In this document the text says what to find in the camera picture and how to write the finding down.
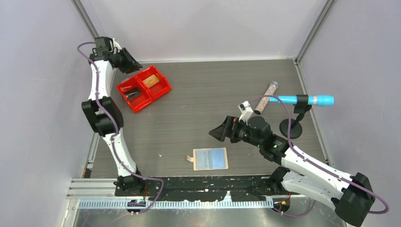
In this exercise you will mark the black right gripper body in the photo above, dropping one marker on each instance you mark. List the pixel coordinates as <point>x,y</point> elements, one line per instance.
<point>240,131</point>

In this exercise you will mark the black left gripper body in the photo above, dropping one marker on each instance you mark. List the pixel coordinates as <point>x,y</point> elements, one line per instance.
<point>120,61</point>

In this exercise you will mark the beige leather card holder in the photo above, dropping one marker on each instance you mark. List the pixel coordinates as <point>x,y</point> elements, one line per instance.
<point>205,159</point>

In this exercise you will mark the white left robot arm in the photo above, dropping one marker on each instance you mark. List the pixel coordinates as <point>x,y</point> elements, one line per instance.
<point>102,113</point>

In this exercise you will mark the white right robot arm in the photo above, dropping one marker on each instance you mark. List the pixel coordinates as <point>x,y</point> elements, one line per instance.
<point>298,172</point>

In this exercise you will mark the orange card in bin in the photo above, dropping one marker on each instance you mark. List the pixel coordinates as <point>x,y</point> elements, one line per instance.
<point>151,80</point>

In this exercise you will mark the black card in bin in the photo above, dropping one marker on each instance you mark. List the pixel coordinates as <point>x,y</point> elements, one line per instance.
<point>132,93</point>

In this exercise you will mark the red divided plastic bin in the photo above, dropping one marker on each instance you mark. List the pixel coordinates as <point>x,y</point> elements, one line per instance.
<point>148,95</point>

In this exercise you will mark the glittery silver tube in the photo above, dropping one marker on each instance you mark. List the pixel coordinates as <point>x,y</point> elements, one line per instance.
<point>273,86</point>

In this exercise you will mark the blue toy microphone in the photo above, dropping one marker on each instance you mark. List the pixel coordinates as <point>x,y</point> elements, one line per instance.
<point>319,100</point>

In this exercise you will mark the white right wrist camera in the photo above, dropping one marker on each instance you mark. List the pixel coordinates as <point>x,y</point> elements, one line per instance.
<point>246,111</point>

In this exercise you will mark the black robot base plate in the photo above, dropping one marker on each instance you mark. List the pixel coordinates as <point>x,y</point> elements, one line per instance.
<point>201,188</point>

